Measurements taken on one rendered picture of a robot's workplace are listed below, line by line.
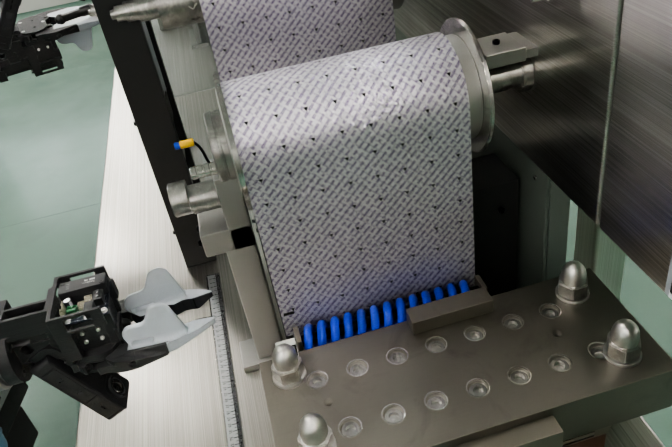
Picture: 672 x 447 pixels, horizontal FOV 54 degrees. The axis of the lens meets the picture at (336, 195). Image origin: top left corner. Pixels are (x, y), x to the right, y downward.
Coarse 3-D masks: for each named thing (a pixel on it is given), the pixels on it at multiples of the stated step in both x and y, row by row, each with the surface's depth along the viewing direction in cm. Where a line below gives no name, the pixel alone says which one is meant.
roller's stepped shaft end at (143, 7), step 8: (136, 0) 82; (144, 0) 82; (152, 0) 82; (120, 8) 82; (128, 8) 82; (136, 8) 82; (144, 8) 82; (152, 8) 82; (112, 16) 82; (120, 16) 82; (128, 16) 82; (136, 16) 82; (144, 16) 82; (152, 16) 83
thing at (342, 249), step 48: (336, 192) 67; (384, 192) 69; (432, 192) 70; (288, 240) 69; (336, 240) 70; (384, 240) 72; (432, 240) 74; (288, 288) 72; (336, 288) 74; (384, 288) 76; (432, 288) 78
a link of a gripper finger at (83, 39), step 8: (88, 16) 118; (96, 16) 118; (56, 24) 116; (64, 24) 116; (80, 24) 116; (88, 24) 117; (96, 24) 118; (80, 32) 118; (88, 32) 118; (64, 40) 118; (72, 40) 118; (80, 40) 119; (88, 40) 119; (80, 48) 120; (88, 48) 120
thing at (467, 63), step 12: (456, 36) 68; (456, 48) 67; (468, 60) 66; (468, 72) 66; (468, 84) 66; (480, 84) 66; (216, 96) 65; (480, 96) 66; (480, 108) 67; (480, 120) 68; (228, 144) 63
